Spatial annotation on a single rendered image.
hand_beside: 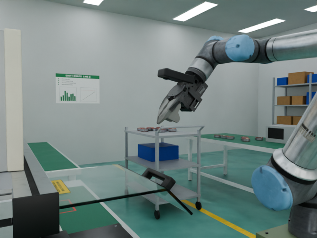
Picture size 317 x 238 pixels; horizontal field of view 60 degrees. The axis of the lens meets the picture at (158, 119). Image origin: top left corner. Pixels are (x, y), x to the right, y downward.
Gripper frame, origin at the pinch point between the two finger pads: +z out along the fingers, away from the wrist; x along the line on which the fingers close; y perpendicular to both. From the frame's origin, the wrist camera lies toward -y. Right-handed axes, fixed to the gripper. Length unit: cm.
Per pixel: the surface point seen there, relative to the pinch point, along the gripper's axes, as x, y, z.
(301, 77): 336, 403, -426
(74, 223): 36, 13, 44
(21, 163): -29.1, -27.5, 28.4
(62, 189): -24.1, -18.5, 28.9
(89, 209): 48, 20, 38
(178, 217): 174, 170, 14
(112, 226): 20.9, 19.9, 35.9
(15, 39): -29, -39, 15
